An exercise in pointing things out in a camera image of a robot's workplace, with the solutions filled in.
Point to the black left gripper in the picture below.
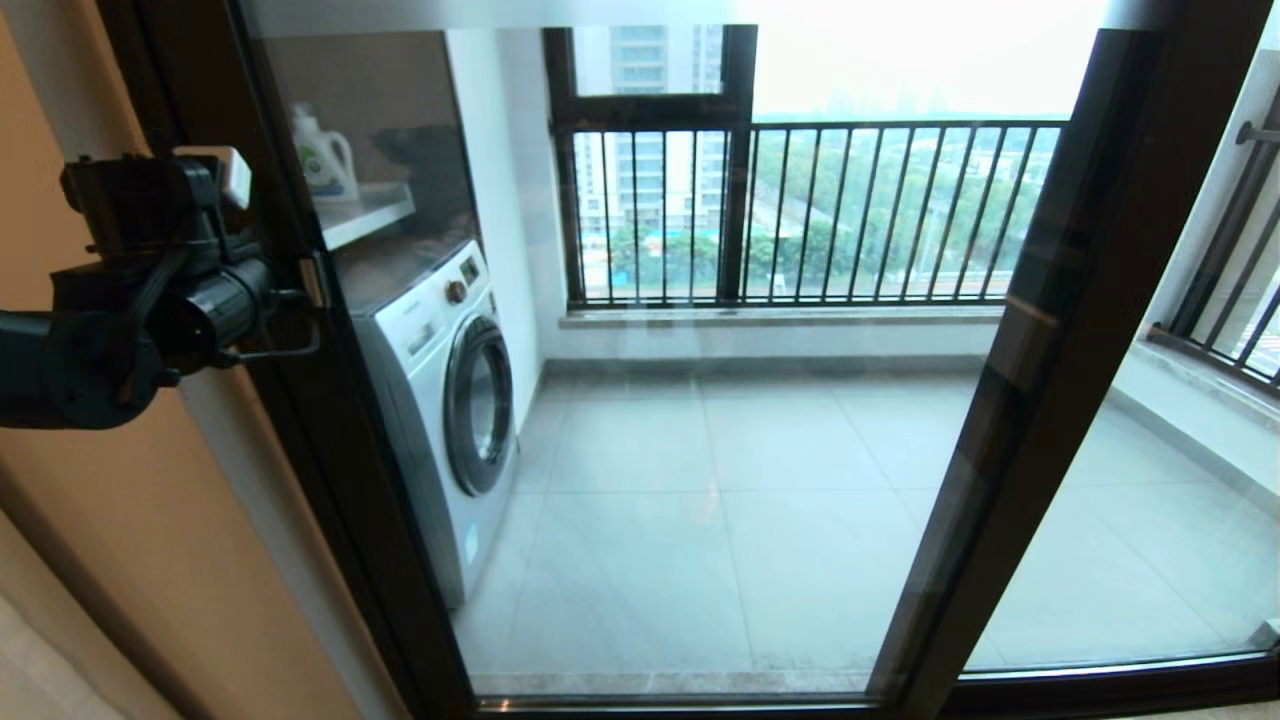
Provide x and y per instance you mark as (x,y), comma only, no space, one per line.
(235,300)

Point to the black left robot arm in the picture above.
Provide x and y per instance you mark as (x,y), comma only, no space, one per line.
(60,370)

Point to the white detergent bottle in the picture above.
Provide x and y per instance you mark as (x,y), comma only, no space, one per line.
(325,165)

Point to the white front-load washing machine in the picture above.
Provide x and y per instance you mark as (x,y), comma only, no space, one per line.
(440,400)

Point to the highrise building outside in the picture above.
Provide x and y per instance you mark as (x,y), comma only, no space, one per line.
(645,70)

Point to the long stone window sill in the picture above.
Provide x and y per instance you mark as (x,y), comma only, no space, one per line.
(780,318)

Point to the short stone window sill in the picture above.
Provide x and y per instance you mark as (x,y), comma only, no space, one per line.
(1200,385)

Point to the dark framed fixed glass door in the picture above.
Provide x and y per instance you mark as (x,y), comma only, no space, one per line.
(1185,520)

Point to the black side balcony railing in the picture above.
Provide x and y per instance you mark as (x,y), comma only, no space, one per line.
(1225,235)

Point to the sliding glass door, dark frame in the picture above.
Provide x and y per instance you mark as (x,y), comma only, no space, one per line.
(290,450)

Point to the white wall shelf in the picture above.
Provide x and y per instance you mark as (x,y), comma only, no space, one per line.
(370,212)

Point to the black window frame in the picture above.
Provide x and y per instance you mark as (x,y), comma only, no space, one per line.
(737,75)

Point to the grey metal wall rod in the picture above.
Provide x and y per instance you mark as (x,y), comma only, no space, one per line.
(1258,134)

